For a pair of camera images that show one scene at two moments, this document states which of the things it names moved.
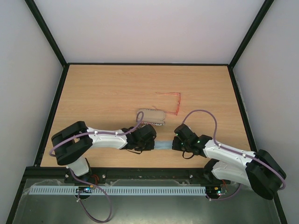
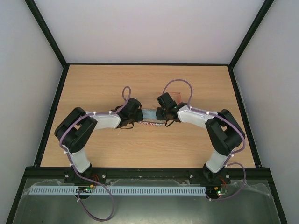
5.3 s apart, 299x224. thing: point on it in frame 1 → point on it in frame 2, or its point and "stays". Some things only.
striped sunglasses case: x=152 y=116 stays
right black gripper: x=175 y=143 → x=160 y=113
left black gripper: x=150 y=146 → x=140 y=117
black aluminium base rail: x=54 y=174 stays
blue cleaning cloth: x=163 y=144 → x=149 y=114
